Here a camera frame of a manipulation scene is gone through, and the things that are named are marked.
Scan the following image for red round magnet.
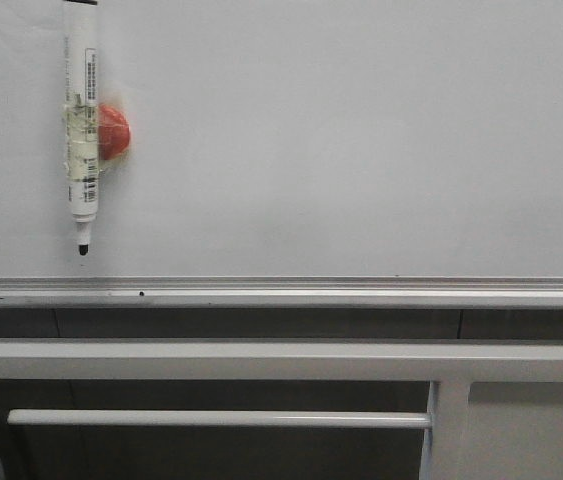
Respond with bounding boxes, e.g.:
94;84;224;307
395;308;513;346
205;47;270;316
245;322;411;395
98;103;131;161

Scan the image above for white whiteboard marker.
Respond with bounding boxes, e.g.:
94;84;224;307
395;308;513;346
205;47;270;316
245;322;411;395
62;1;100;256

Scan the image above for white horizontal stand rod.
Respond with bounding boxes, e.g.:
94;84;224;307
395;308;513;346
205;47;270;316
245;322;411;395
7;409;433;430

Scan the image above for whiteboard with aluminium frame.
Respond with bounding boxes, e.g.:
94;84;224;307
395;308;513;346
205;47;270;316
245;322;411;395
0;1;563;307

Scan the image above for white metal stand frame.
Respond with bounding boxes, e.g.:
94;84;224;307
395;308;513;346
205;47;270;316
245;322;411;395
0;339;563;479

